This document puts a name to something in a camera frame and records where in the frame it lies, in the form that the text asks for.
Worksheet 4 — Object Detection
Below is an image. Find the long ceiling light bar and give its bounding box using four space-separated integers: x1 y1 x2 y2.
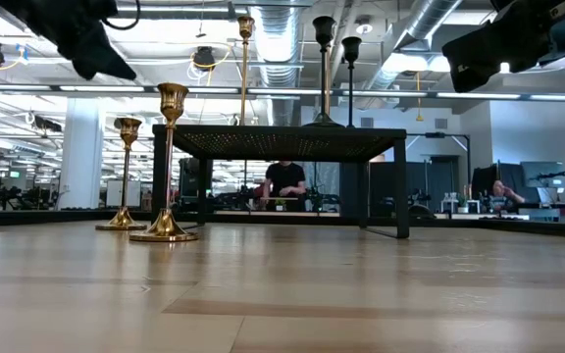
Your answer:
0 82 565 102

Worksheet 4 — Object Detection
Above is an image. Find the black candlestick holder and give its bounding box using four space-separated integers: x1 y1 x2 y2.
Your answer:
303 15 346 128
340 35 363 128

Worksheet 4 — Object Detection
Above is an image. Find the yellow hanging cord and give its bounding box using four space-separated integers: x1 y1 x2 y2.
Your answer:
413 72 424 123

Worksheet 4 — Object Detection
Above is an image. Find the white cabinet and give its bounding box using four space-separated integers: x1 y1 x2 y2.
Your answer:
105 179 142 208

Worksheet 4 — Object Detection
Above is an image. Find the black partition screen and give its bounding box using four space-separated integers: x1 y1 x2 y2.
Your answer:
471 162 524 212

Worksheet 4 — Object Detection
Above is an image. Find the black perforated metal shelf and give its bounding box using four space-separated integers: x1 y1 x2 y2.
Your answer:
151 124 410 240

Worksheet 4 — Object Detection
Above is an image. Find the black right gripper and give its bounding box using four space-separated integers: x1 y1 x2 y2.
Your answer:
441 5 558 93

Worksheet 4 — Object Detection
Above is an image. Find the silver spiral ventilation duct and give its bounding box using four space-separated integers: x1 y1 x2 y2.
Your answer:
247 0 313 126
368 0 463 92

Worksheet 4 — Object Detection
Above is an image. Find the person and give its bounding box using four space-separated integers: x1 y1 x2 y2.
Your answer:
261 160 308 213
489 179 527 213

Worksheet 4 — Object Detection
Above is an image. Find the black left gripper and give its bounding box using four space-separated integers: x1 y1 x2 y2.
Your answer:
0 0 136 81

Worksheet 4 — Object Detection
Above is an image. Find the black aluminium table frame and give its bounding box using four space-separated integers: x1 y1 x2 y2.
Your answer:
0 208 565 240

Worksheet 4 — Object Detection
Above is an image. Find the white building column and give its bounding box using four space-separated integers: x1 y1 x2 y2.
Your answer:
58 97 106 211

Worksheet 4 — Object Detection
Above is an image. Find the short gold candlestick holder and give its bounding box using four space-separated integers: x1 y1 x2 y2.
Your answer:
128 81 199 243
94 117 149 232

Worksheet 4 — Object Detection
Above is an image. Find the grey monitor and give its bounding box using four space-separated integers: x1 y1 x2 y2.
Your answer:
520 160 565 190

